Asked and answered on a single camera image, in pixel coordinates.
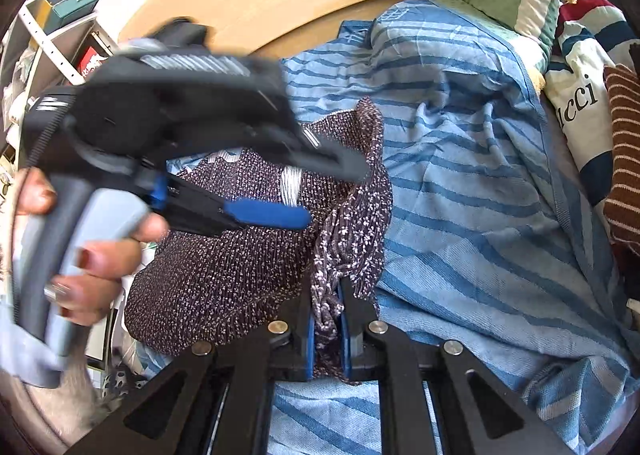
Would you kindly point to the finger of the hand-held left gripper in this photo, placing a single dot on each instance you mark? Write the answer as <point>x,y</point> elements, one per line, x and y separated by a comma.
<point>330,157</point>
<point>270,214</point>

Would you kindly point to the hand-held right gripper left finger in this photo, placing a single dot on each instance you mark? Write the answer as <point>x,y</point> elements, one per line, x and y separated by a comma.
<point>309,345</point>

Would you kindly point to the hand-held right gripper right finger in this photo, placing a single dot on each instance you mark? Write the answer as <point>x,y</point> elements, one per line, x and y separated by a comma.
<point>344,345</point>

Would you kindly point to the purple speckled knit garment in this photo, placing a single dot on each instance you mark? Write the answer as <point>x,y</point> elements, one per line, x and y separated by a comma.
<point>225,275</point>

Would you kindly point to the person's left hand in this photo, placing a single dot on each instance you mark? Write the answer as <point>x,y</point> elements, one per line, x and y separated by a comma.
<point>95,285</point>

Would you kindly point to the red packet on shelf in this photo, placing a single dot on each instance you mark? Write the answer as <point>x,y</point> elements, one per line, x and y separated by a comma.
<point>90,62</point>

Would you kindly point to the white shelf unit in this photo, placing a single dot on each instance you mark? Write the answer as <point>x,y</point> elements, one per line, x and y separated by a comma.
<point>107,42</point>

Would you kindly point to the blue striped blanket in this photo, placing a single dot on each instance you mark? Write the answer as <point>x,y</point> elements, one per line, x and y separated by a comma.
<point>475,235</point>

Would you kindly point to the black spotted white cloth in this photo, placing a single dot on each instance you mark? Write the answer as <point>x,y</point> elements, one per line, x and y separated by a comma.
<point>117,382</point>

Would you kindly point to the brown striped cloth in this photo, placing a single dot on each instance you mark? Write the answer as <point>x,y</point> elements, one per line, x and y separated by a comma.
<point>625,160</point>

